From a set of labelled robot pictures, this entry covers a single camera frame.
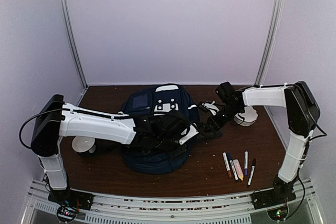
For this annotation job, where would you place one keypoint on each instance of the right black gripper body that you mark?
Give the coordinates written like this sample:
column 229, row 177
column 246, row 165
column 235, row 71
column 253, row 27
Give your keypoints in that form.
column 230, row 113

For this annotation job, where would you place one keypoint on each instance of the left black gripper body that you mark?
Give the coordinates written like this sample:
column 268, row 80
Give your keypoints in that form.
column 166, row 144

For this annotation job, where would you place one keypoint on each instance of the brown capped white marker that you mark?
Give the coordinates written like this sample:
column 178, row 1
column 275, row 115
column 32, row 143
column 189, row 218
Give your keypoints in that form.
column 227, row 165

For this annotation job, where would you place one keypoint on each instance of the blue capped white marker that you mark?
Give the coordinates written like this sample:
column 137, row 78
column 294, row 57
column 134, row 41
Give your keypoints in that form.
column 232, row 167

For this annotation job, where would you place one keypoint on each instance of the navy blue student backpack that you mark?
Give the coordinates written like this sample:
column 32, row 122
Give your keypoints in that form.
column 155, row 99

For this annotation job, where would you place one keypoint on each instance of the purple capped white marker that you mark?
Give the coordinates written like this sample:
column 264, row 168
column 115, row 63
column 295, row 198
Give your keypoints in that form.
column 245, row 163

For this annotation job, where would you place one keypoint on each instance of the pink and yellow highlighter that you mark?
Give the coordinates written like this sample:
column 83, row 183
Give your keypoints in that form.
column 238, row 169

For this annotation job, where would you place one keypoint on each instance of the black marker pen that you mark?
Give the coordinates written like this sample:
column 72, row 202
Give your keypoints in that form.
column 251, row 172

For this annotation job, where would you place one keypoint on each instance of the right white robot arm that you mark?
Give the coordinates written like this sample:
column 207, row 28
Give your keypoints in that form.
column 302, row 115

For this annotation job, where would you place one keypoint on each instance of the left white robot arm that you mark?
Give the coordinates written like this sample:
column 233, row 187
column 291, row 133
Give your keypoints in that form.
column 60, row 119

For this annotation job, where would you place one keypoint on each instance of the white scalloped ceramic bowl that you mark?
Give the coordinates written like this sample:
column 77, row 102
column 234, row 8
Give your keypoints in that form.
column 247, row 118

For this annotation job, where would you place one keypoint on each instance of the white cup with black base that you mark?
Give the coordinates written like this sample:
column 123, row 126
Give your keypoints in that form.
column 84, row 146

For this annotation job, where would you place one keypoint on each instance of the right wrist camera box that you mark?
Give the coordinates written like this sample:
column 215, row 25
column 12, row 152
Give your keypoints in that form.
column 224, row 91

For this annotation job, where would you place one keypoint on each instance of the front aluminium rail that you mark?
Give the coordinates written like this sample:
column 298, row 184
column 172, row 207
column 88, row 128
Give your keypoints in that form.
column 229, row 208

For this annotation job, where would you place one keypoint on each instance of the right aluminium frame post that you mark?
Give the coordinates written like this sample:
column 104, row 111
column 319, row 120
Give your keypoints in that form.
column 270, row 42

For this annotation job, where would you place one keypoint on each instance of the aluminium frame post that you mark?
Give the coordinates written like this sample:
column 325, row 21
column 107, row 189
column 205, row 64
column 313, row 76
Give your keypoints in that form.
column 270, row 42
column 72, row 43

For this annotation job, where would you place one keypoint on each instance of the left aluminium frame post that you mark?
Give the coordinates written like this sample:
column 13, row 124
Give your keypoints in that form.
column 72, row 43

